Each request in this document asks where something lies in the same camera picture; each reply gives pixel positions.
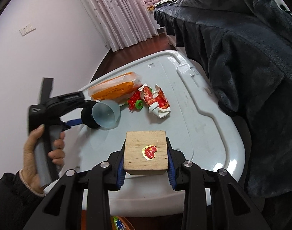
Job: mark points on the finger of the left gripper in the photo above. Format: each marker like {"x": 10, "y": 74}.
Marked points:
{"x": 73, "y": 122}

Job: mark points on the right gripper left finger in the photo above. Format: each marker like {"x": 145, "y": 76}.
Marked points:
{"x": 62, "y": 207}

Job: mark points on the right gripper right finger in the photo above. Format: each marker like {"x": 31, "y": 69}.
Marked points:
{"x": 213, "y": 200}

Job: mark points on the black sock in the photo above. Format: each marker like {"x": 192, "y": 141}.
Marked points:
{"x": 86, "y": 115}

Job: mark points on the light blue plastic cup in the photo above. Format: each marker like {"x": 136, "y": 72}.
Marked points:
{"x": 106, "y": 113}

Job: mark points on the orange plastic bag package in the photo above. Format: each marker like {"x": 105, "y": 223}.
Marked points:
{"x": 115, "y": 88}

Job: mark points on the red green toy brick car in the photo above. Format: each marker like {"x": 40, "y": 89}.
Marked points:
{"x": 139, "y": 98}

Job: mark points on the wooden block with heart sticker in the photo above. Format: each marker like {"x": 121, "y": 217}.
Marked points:
{"x": 145, "y": 153}

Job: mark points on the red white carton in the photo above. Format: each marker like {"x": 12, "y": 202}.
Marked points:
{"x": 155, "y": 100}

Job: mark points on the black sleeve forearm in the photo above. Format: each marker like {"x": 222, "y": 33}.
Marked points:
{"x": 18, "y": 201}

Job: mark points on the person left hand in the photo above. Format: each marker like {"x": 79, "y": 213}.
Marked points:
{"x": 29, "y": 174}

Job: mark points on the white plastic storage lid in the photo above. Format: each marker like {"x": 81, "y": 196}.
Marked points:
{"x": 196, "y": 126}

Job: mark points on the pink dotted curtain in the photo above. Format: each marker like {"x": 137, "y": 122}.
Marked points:
{"x": 121, "y": 23}

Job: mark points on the dark blue bed blanket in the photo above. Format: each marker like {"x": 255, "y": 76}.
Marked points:
{"x": 245, "y": 50}

